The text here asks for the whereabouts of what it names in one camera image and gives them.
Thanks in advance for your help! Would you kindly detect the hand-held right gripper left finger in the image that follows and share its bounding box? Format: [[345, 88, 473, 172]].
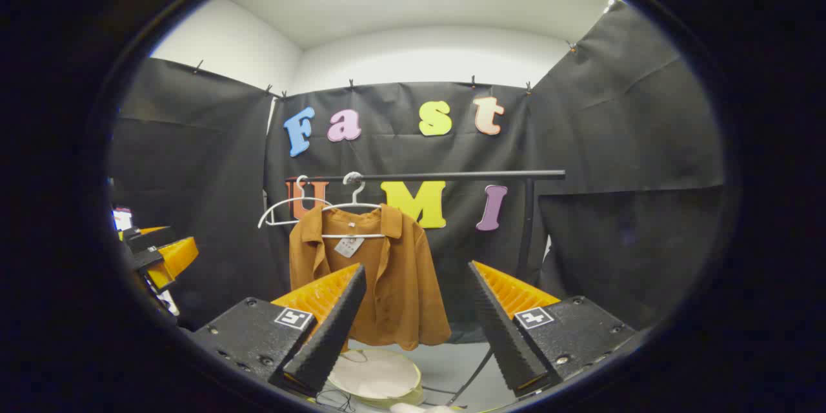
[[187, 263, 368, 398]]

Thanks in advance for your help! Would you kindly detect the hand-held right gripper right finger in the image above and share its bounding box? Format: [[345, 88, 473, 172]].
[[466, 260, 638, 399]]

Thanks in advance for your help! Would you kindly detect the round white laundry hamper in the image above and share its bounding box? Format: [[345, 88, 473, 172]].
[[319, 347, 427, 409]]

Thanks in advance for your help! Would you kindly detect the brown button-up shirt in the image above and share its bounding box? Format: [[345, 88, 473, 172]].
[[288, 204, 452, 352]]

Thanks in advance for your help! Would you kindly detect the white clothes hanger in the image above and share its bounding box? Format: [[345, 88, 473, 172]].
[[258, 174, 333, 228], [321, 172, 388, 239]]

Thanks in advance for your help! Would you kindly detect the black clothes rack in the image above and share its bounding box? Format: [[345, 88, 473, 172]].
[[286, 170, 566, 407]]

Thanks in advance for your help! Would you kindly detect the black backdrop cloth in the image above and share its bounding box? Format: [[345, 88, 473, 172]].
[[108, 0, 727, 336]]

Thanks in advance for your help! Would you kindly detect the black cable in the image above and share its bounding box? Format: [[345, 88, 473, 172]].
[[315, 350, 368, 412]]

